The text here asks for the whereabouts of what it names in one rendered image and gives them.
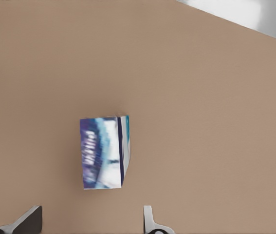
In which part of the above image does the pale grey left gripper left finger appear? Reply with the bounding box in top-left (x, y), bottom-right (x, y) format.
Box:
top-left (0, 205), bottom-right (43, 234)

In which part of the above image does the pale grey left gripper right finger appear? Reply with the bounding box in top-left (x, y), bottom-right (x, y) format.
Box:
top-left (143, 205), bottom-right (176, 234)

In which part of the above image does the blue and white printed box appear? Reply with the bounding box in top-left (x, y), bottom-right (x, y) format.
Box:
top-left (79, 114), bottom-right (130, 191)

